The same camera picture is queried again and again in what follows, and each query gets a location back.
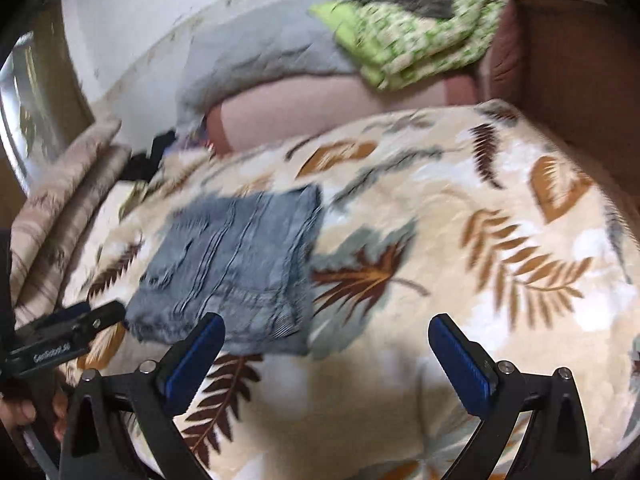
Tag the green patterned folded cloth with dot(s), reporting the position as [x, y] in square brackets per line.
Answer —
[410, 40]

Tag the grey cloth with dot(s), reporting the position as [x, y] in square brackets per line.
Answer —
[250, 55]

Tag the shiny metal object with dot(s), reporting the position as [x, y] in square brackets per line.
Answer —
[22, 95]

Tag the pink cushion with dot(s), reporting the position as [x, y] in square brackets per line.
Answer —
[310, 105]

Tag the person's left hand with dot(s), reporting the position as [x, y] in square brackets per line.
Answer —
[17, 412]

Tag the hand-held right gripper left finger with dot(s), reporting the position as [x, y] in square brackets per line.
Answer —
[195, 355]

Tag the brown sofa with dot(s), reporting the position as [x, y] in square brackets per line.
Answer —
[565, 60]

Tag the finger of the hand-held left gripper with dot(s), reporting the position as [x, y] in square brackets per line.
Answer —
[65, 314]
[107, 314]

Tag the black object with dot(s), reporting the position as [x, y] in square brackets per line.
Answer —
[150, 160]

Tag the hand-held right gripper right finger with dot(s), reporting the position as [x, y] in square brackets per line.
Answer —
[460, 360]

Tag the grey-blue denim pants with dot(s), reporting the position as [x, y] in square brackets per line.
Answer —
[240, 260]

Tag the beige leaf printed blanket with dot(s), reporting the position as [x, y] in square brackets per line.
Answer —
[450, 200]

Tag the striped beige cushion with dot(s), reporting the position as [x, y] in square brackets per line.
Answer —
[60, 195]

